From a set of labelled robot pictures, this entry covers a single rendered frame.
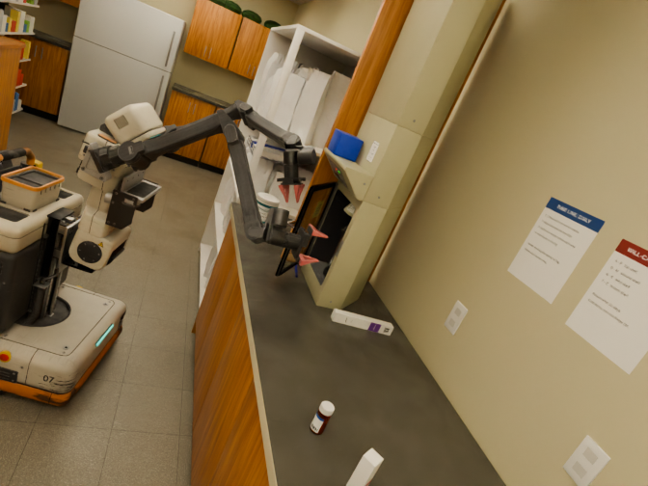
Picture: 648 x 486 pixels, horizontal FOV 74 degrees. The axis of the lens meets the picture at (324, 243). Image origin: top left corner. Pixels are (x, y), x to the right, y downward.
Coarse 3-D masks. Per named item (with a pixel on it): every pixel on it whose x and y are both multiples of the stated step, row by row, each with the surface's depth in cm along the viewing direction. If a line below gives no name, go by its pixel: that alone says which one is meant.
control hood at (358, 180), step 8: (328, 152) 174; (328, 160) 183; (336, 160) 165; (344, 160) 167; (344, 168) 154; (352, 168) 157; (360, 168) 165; (336, 176) 184; (344, 176) 162; (352, 176) 155; (360, 176) 156; (368, 176) 157; (352, 184) 156; (360, 184) 157; (368, 184) 158; (352, 192) 161; (360, 192) 159; (360, 200) 160
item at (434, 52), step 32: (416, 0) 163; (448, 0) 140; (480, 0) 140; (416, 32) 156; (448, 32) 142; (480, 32) 152; (416, 64) 150; (448, 64) 146; (384, 96) 167; (416, 96) 148; (448, 96) 159; (416, 128) 153
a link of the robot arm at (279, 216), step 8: (272, 208) 149; (280, 208) 147; (272, 216) 148; (280, 216) 147; (264, 224) 147; (280, 224) 147; (248, 232) 146; (256, 232) 145; (264, 232) 147; (264, 240) 149
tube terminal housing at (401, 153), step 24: (384, 120) 162; (384, 144) 156; (408, 144) 155; (432, 144) 172; (384, 168) 157; (408, 168) 160; (384, 192) 161; (408, 192) 177; (360, 216) 163; (384, 216) 166; (360, 240) 167; (384, 240) 184; (336, 264) 169; (360, 264) 172; (312, 288) 183; (336, 288) 174; (360, 288) 190
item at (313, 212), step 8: (320, 184) 169; (320, 192) 173; (328, 192) 184; (312, 200) 168; (320, 200) 178; (312, 208) 174; (320, 208) 185; (304, 216) 168; (312, 216) 179; (296, 224) 165; (304, 224) 173; (312, 224) 185; (304, 248) 191; (288, 256) 175; (280, 264) 170; (288, 264) 181
